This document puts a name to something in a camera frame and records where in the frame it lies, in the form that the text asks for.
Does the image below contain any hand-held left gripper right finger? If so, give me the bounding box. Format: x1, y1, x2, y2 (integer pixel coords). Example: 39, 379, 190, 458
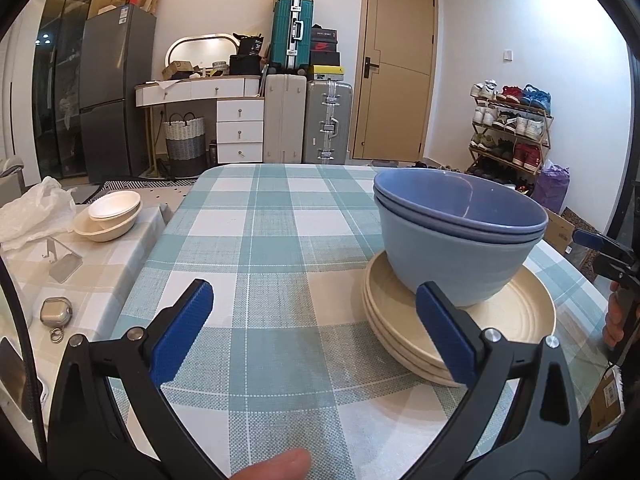
400, 281, 581, 480

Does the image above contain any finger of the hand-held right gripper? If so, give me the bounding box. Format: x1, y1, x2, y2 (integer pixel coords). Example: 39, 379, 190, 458
572, 230, 636, 263
597, 255, 640, 288

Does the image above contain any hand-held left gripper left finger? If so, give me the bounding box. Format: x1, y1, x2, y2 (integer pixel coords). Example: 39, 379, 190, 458
47, 279, 228, 480

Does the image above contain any blue bowl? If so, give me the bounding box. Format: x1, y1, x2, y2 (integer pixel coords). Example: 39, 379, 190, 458
377, 205, 546, 308
376, 192, 547, 247
373, 168, 549, 235

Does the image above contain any person's right hand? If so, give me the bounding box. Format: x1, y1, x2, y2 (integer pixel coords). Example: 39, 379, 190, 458
601, 280, 632, 350

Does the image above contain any person's left hand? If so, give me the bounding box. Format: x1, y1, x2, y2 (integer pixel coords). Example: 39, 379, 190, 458
230, 447, 312, 480

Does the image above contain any large cat print cardboard box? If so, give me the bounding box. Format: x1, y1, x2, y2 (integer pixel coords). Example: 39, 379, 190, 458
542, 207, 576, 256

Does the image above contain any purple bag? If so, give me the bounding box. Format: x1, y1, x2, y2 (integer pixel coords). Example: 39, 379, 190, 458
532, 160, 571, 216

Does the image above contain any flat labelled cardboard box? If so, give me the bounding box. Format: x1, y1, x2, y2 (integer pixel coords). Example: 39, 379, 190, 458
587, 370, 626, 441

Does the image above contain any beige checkered cloth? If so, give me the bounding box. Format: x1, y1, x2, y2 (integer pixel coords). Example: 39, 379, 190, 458
0, 195, 201, 431

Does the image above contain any metal shoe rack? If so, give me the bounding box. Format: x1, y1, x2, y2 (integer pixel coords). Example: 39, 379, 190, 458
467, 80, 555, 196

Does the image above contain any large paper bowl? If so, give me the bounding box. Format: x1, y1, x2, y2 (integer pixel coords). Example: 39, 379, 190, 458
73, 205, 143, 243

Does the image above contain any grey earbuds case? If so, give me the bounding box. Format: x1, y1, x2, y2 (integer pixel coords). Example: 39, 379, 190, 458
40, 297, 75, 345

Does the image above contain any teal plaid tablecloth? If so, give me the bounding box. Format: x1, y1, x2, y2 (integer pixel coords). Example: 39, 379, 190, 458
107, 162, 618, 480

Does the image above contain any group of racked sneakers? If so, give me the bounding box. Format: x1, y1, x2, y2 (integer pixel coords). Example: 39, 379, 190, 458
470, 79, 553, 194

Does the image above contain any metal phone stand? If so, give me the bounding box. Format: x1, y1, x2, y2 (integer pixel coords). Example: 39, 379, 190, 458
39, 238, 83, 283

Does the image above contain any small paper bowl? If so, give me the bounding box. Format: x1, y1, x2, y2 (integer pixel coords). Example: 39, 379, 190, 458
88, 190, 142, 222

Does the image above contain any cream patterned rug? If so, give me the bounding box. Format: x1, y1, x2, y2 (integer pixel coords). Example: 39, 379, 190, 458
87, 179, 201, 202

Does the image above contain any black smartphone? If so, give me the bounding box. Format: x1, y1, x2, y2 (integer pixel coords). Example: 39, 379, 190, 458
0, 339, 28, 415

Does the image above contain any woven laundry basket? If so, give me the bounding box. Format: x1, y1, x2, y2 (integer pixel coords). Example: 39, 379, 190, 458
164, 112, 207, 177

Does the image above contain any white plastic bag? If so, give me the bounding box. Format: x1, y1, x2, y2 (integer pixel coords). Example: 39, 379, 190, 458
0, 176, 77, 252

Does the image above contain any white drawer unit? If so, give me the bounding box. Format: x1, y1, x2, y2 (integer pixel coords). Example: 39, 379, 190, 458
216, 98, 266, 165

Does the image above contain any beige suitcase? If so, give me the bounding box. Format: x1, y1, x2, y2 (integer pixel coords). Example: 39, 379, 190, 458
263, 73, 307, 163

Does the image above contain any silver suitcase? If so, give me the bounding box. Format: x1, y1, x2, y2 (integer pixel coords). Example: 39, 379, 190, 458
304, 80, 353, 165

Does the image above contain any white vanity desk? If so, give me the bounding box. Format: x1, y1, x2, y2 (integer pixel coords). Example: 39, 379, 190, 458
135, 75, 266, 178

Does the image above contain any grey refrigerator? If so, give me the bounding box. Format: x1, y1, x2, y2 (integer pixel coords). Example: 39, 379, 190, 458
79, 4, 158, 185

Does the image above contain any tan wooden door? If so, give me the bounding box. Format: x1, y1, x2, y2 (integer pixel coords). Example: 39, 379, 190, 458
350, 0, 439, 161

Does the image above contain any small open cardboard box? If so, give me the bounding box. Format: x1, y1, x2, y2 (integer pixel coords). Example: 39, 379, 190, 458
161, 60, 193, 81

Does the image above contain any black bag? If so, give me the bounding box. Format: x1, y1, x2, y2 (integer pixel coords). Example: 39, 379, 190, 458
229, 35, 265, 77

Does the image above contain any dark glass cabinet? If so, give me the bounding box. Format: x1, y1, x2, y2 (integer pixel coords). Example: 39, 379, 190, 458
32, 0, 106, 181

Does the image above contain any oval lit mirror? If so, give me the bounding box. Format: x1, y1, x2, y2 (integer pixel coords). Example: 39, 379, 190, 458
165, 33, 241, 81

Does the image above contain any yellow black shoe box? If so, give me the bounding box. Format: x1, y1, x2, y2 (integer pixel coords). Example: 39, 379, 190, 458
307, 65, 346, 82

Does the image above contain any teal suitcase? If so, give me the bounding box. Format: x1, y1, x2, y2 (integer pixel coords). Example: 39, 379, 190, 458
271, 0, 315, 75

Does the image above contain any black cable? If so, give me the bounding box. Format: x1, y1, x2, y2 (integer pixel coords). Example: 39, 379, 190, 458
0, 255, 48, 466

